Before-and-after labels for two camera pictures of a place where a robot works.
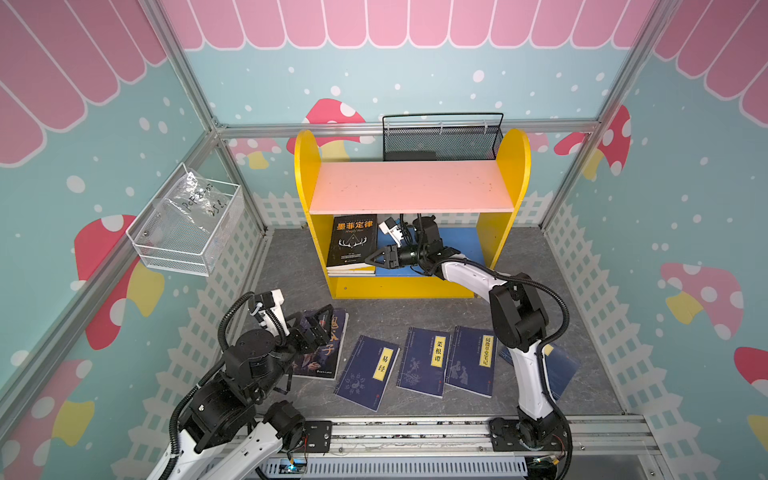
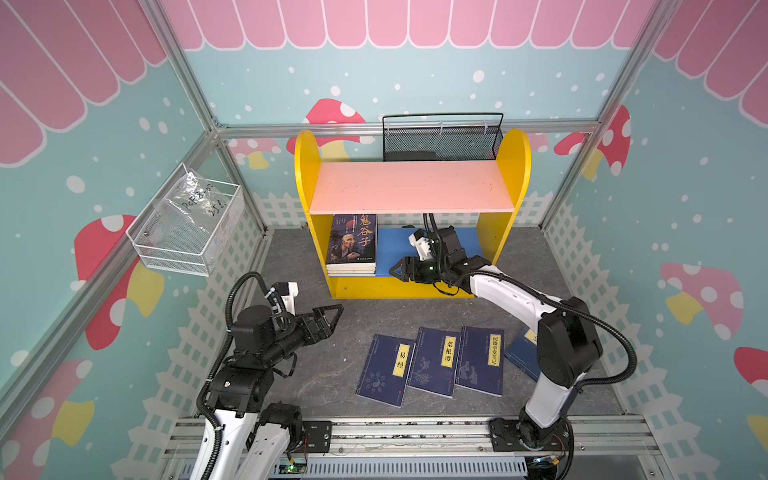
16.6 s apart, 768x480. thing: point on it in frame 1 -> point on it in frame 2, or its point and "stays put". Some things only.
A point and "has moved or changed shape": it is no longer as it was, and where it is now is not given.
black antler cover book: x=353 y=238 -> x=361 y=267
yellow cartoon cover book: x=355 y=270 stays put
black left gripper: x=322 y=336 stays put
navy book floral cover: x=424 y=361 has moved or changed shape
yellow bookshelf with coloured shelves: x=411 y=229 stays put
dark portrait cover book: x=325 y=361 -> x=352 y=239
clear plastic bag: x=199 y=202 stays put
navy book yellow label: x=366 y=376 -> x=385 y=374
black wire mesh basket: x=441 y=136 stays put
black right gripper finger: x=386 y=265 -> x=403 y=277
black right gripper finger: x=387 y=256 -> x=405 y=264
